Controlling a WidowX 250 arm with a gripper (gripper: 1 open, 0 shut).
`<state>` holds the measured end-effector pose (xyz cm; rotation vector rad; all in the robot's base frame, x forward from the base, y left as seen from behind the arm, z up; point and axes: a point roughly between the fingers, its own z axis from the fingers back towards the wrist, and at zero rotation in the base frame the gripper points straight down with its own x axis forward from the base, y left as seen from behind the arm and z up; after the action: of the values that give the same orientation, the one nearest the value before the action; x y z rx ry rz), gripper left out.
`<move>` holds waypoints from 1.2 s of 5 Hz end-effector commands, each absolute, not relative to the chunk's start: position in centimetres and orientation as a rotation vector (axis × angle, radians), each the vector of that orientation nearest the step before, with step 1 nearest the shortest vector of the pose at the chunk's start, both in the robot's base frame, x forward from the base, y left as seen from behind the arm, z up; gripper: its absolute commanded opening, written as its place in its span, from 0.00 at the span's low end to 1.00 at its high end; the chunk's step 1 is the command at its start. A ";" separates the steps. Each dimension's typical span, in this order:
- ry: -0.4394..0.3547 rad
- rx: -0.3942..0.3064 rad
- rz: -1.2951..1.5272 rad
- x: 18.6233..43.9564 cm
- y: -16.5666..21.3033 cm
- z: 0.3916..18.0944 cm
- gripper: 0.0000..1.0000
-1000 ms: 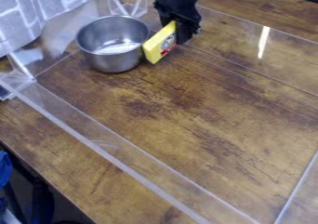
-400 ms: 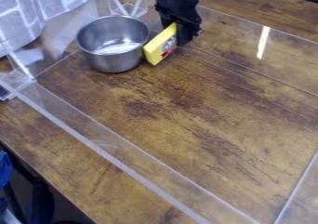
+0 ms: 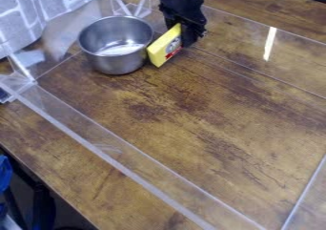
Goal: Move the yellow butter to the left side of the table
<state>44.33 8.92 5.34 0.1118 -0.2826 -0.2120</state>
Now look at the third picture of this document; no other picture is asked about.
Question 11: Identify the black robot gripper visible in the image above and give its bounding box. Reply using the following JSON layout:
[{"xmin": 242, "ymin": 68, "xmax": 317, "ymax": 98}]
[{"xmin": 159, "ymin": 0, "xmax": 206, "ymax": 48}]

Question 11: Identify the yellow butter block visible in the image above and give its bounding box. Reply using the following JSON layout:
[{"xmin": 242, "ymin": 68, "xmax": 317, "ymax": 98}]
[{"xmin": 147, "ymin": 23, "xmax": 182, "ymax": 67}]

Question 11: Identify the stainless steel bowl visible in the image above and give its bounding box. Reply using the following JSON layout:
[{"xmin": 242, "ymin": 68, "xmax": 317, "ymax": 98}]
[{"xmin": 78, "ymin": 15, "xmax": 154, "ymax": 75}]

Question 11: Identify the grey white patterned cloth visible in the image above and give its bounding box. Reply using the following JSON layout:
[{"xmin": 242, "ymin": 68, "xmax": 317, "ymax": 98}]
[{"xmin": 0, "ymin": 0, "xmax": 92, "ymax": 59}]

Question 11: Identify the blue object at edge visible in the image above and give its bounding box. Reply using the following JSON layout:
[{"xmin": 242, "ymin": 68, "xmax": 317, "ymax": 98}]
[{"xmin": 0, "ymin": 156, "xmax": 13, "ymax": 193}]

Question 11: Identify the clear acrylic corner bracket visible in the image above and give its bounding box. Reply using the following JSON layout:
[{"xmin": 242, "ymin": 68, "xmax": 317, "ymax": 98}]
[{"xmin": 110, "ymin": 0, "xmax": 151, "ymax": 18}]

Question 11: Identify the clear acrylic barrier wall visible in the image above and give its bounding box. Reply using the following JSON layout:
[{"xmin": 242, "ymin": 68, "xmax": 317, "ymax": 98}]
[{"xmin": 0, "ymin": 0, "xmax": 267, "ymax": 230}]

